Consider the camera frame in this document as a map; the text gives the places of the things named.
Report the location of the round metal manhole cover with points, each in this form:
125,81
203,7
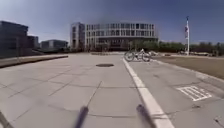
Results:
105,65

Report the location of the bicycle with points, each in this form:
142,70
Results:
137,55

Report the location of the pale multi-storey building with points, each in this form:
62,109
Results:
116,33

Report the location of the low distant building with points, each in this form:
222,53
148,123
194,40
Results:
53,44

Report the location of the row of trees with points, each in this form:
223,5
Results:
173,46

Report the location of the pale kerb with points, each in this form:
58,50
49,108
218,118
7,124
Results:
186,69

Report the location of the flagpole with flag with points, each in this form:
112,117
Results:
187,36

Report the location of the low raised kerb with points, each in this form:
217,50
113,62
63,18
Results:
30,60

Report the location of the dark building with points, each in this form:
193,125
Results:
13,36

